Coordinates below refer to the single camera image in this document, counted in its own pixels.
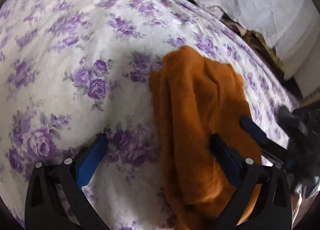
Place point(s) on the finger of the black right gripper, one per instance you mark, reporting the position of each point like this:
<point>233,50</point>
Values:
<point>275,153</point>

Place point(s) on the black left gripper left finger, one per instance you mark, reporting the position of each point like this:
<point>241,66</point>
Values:
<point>43,207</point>

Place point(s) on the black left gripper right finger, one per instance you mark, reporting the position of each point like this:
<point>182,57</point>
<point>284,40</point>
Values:
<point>272,209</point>

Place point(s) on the orange knitted baby cardigan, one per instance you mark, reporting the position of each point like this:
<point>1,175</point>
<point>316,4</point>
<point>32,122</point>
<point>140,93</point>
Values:
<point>193,98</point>

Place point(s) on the purple floral bed sheet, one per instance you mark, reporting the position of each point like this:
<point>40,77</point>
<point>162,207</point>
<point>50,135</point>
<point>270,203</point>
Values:
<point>71,69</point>

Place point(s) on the dark wooden bed frame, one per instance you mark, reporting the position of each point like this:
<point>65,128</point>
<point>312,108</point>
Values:
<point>262,42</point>

